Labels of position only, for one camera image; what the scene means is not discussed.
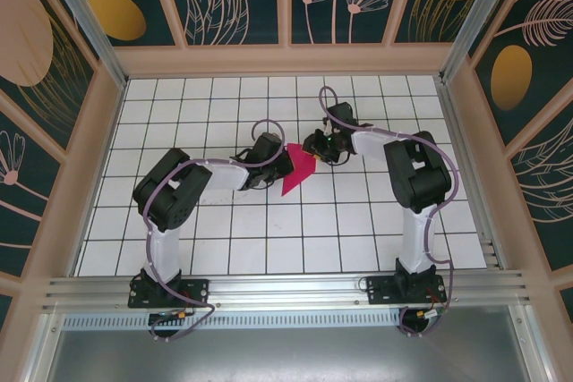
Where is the pink square paper sheet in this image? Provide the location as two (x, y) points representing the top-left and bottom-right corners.
(280, 143), (319, 198)

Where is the aluminium mounting rail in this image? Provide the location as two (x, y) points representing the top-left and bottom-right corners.
(42, 268), (535, 312)

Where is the aluminium side rail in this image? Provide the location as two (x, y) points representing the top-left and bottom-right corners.
(436, 77), (503, 272)

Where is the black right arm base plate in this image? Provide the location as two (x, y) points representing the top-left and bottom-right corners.
(365, 271), (448, 305)

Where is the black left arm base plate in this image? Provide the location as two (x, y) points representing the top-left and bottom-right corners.
(127, 277), (210, 310)

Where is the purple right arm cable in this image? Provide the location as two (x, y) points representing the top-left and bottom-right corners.
(318, 85), (460, 339)

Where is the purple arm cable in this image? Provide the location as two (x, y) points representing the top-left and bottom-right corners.
(141, 118), (287, 344)
(318, 85), (460, 339)

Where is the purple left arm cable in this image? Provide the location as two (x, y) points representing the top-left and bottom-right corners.
(141, 118), (287, 344)

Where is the aluminium frame post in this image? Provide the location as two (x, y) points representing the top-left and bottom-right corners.
(438, 0), (524, 84)
(35, 0), (129, 89)

